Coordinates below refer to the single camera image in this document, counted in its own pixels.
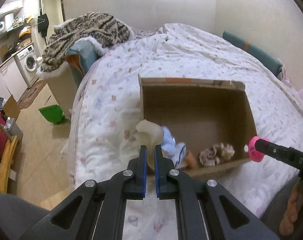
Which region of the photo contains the patterned floor mat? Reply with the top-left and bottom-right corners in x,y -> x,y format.
18,80 -> 47,109

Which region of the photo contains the cardboard laundry box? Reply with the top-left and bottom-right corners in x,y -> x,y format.
45,61 -> 78,119

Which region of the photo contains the yellow wooden chair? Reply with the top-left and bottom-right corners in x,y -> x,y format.
0,135 -> 19,193

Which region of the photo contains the teal cushion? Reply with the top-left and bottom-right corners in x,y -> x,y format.
65,40 -> 101,86

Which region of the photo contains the white kitchen cabinet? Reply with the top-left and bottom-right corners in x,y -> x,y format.
0,58 -> 27,102

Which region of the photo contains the brown cardboard box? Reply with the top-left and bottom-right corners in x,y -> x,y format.
139,76 -> 257,178

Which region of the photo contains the grey trash bin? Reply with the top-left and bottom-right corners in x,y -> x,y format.
5,117 -> 23,142

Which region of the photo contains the black hanging garment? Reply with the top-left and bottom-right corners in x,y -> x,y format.
37,14 -> 49,38

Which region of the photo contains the green dustpan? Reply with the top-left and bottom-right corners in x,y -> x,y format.
39,105 -> 65,124

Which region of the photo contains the orange plush toy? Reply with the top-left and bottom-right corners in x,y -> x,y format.
279,183 -> 299,236

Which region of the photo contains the cream white scrunchie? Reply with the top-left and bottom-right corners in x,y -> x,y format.
216,143 -> 235,162

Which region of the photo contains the white washing machine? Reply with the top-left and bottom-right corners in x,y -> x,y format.
14,44 -> 39,88

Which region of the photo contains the grey trouser leg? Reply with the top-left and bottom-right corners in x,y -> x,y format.
0,193 -> 49,239

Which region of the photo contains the teal headboard pad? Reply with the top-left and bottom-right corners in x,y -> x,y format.
222,31 -> 283,77

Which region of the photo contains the pink bedding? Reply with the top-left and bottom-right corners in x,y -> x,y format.
278,62 -> 303,113

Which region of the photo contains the patterned knit blanket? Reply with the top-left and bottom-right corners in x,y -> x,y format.
37,12 -> 135,79

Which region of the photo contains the beige cylinder toy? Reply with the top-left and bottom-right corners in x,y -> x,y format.
184,151 -> 198,169

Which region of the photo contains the small cardboard box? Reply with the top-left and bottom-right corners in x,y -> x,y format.
3,95 -> 20,120

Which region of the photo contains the pink silicone toy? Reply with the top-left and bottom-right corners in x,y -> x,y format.
248,136 -> 265,163

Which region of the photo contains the light blue plush toy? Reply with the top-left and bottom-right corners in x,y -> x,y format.
161,126 -> 187,169

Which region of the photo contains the beige lace scrunchie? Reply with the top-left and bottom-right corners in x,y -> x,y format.
199,144 -> 222,167

